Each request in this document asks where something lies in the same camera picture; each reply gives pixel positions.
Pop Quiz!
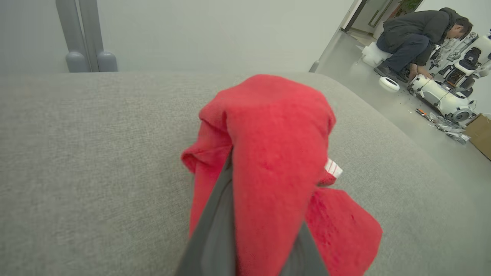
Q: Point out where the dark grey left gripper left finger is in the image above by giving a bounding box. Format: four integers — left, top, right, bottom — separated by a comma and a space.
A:
175, 149, 237, 276

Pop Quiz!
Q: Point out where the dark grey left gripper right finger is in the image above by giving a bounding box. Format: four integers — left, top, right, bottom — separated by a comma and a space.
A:
280, 222, 330, 276

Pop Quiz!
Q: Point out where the red shorts white waistband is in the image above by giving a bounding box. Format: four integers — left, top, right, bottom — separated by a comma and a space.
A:
180, 74, 383, 276

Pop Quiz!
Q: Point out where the grey fabric sofa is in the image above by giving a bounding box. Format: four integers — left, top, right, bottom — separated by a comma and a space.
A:
0, 71, 491, 276

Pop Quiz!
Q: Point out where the clear plastic bags pile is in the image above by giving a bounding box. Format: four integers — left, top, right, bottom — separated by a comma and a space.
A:
428, 112, 470, 145

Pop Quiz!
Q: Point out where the white robot torso lying down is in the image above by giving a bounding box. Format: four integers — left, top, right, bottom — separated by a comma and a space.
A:
407, 74, 476, 123

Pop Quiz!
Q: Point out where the white low stool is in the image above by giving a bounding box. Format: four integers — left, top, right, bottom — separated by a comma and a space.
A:
361, 41, 394, 69

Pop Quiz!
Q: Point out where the brown cardboard box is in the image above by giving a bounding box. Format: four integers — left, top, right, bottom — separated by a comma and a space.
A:
463, 114, 491, 161

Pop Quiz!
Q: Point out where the person in dark jacket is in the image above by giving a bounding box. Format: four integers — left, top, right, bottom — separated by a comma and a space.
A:
374, 7, 474, 83

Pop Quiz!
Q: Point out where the green potted plant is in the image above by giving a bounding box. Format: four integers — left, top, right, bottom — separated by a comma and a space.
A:
397, 0, 422, 14

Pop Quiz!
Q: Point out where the white round ring part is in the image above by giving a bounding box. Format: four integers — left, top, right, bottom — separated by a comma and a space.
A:
378, 76, 400, 92

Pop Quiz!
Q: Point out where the grey partition post pair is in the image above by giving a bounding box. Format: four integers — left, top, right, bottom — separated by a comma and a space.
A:
56, 0, 118, 73

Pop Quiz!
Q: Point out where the dark door frame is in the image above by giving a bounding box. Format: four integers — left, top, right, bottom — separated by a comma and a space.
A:
341, 0, 369, 33

